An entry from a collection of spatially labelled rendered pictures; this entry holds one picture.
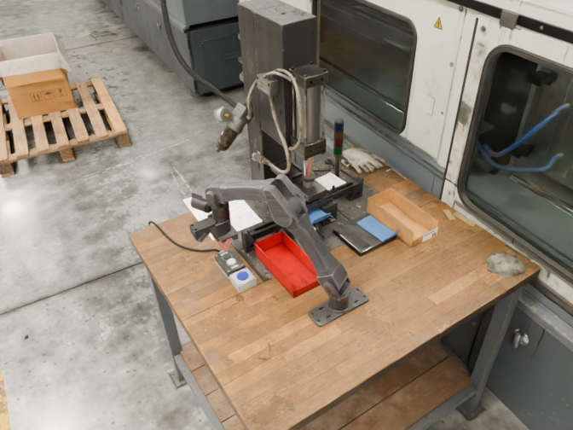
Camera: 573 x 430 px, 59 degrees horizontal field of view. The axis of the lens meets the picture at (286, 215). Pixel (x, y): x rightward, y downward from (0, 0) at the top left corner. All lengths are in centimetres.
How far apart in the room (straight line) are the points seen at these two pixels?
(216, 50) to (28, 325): 289
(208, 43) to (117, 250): 223
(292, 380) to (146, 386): 128
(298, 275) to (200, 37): 336
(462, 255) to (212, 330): 90
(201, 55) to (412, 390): 350
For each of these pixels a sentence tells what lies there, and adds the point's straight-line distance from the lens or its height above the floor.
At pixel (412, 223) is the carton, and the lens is 197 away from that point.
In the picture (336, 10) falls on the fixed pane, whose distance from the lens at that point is 260.
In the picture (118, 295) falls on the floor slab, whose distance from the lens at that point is 308.
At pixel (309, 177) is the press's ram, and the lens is 179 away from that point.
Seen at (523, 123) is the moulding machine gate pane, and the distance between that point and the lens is 183.
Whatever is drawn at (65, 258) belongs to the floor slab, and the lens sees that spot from 344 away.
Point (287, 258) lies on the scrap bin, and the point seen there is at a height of 91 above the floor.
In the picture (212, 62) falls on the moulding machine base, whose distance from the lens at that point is 488.
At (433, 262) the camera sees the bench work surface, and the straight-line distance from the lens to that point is 184.
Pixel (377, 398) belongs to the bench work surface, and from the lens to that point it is 227.
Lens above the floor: 214
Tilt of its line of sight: 39 degrees down
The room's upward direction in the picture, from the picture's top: 2 degrees counter-clockwise
